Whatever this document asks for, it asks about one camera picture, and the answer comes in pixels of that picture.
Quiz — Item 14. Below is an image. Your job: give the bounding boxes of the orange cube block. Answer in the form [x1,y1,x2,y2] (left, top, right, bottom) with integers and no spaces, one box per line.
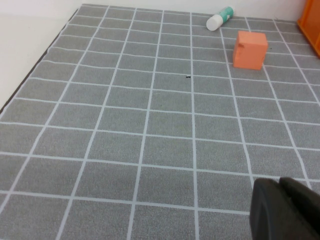
[232,30,269,71]

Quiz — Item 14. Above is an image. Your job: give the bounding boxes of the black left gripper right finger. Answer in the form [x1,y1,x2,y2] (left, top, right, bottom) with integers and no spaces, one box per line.
[278,176,320,240]

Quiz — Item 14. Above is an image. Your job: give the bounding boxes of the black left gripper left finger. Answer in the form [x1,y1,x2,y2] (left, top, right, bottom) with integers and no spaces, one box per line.
[249,177,316,240]

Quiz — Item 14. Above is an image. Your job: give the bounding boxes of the orange plastic cutlery holder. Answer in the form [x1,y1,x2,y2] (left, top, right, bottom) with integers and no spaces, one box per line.
[296,0,320,60]

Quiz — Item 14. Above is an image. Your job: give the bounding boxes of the green white glue stick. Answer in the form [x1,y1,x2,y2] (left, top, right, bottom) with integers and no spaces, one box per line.
[206,6,235,32]

